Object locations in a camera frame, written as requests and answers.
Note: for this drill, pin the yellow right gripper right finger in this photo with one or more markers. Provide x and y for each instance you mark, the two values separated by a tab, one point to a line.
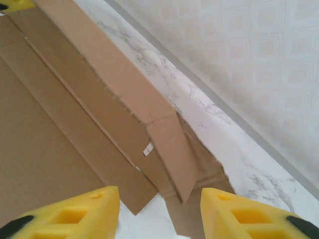
219	224

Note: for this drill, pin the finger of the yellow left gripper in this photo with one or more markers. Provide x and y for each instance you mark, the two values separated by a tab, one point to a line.
17	5

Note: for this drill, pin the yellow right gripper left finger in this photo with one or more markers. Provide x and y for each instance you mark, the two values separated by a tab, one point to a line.
94	224

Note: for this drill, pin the brown cardboard box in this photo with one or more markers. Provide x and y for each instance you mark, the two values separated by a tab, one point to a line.
49	124

